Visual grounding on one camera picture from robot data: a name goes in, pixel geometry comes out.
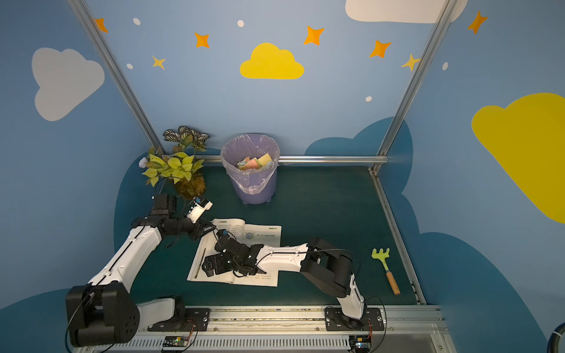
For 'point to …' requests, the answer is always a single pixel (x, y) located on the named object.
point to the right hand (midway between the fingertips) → (214, 263)
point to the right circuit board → (360, 343)
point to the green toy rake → (382, 256)
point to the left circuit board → (176, 341)
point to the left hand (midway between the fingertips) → (210, 223)
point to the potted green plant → (179, 165)
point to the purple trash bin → (265, 196)
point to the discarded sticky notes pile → (254, 163)
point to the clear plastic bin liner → (242, 146)
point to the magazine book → (246, 233)
